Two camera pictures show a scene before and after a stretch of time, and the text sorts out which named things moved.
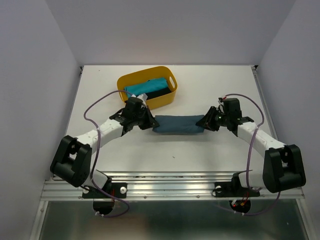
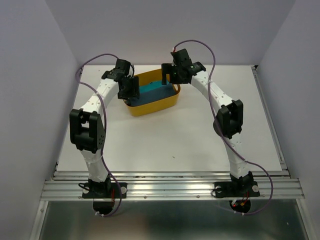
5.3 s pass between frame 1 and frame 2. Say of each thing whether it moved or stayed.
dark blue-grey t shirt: moved
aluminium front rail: stayed
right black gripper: moved
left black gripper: moved
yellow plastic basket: moved
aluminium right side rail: stayed
